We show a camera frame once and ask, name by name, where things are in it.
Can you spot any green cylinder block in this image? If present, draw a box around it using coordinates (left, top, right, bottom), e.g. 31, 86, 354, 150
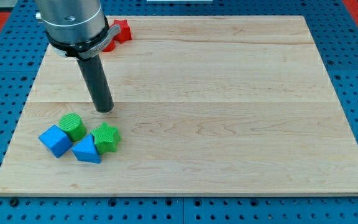
58, 113, 86, 142

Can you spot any blue cube block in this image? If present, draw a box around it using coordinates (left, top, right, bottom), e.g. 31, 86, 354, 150
39, 125, 73, 158

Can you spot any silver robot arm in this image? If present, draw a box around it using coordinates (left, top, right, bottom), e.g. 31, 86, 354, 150
35, 0, 121, 60

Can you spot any green star block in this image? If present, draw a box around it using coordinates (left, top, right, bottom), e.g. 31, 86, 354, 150
91, 122, 121, 154

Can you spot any red star block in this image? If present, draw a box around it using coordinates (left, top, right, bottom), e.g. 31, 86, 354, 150
113, 19, 132, 44

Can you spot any blue triangle block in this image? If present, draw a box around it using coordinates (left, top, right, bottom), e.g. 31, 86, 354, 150
72, 134, 101, 164

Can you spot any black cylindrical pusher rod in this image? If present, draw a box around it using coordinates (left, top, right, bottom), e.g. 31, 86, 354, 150
77, 55, 114, 113

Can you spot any light wooden board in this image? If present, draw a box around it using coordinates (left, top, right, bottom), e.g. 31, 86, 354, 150
0, 16, 358, 197

